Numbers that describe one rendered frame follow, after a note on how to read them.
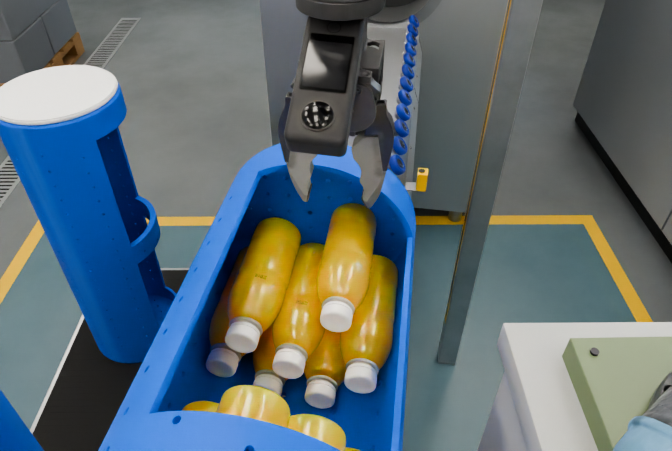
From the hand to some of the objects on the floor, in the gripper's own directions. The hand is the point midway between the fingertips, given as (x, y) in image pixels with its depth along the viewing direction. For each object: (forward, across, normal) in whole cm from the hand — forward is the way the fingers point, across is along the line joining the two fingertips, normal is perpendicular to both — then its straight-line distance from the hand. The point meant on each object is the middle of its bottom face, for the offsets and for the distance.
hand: (336, 199), depth 54 cm
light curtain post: (+130, -28, -74) cm, 152 cm away
